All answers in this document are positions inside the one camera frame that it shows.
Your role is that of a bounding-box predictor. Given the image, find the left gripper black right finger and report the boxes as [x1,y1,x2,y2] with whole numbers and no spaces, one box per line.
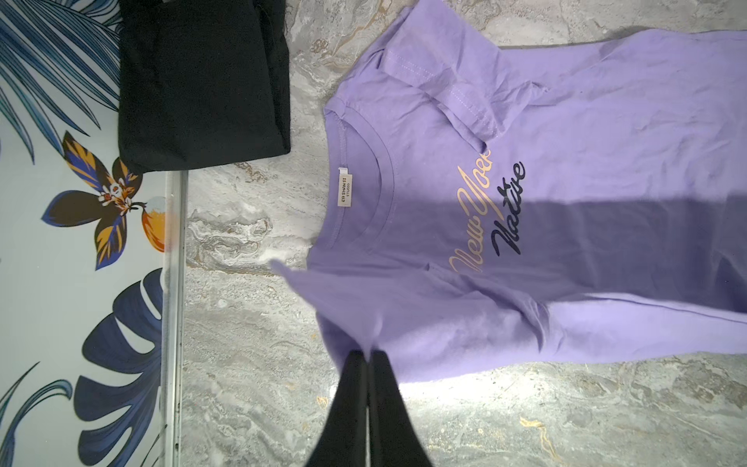
[369,350,432,467]

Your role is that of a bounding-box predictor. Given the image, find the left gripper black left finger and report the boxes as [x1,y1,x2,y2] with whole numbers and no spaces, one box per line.
[307,351,368,467]

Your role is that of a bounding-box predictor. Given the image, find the purple t-shirt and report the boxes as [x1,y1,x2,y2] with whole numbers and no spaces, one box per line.
[274,1,746,381]

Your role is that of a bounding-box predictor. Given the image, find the folded black t-shirt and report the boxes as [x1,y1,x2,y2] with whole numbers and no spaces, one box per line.
[118,0,291,174]

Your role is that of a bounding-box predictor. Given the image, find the aluminium frame bar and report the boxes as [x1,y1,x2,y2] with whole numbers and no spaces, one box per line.
[161,171,189,467]

